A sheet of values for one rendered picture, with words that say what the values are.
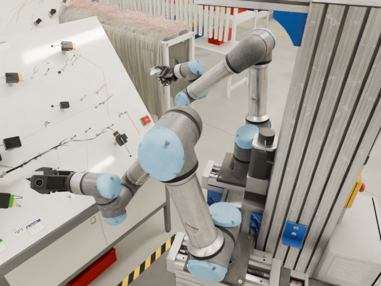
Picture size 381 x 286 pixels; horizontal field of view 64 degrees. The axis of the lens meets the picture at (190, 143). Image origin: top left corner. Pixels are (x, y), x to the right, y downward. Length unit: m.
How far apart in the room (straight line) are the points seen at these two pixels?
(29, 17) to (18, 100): 3.03
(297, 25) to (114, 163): 1.35
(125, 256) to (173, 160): 2.01
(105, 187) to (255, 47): 0.77
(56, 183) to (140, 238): 1.74
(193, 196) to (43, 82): 1.32
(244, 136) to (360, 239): 0.60
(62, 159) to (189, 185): 1.14
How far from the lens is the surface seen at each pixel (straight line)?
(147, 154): 0.72
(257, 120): 1.49
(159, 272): 2.54
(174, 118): 0.75
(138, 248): 2.67
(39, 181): 1.05
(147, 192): 2.19
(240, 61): 1.26
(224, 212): 1.05
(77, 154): 1.85
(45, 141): 1.82
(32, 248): 1.79
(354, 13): 0.84
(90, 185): 0.99
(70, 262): 2.09
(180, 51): 2.73
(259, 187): 1.24
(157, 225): 2.79
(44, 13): 4.91
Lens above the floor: 2.19
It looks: 37 degrees down
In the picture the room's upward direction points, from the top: 1 degrees clockwise
